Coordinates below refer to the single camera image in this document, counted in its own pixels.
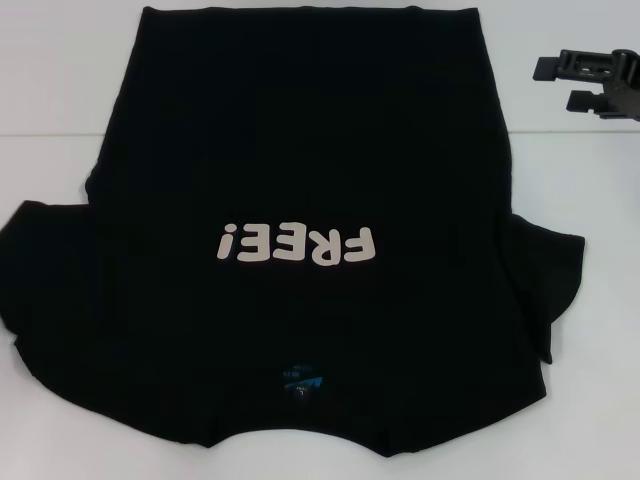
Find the black t-shirt with FREE print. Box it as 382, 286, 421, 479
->
0, 4, 587, 447

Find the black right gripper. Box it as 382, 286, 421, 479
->
533, 48, 640, 121

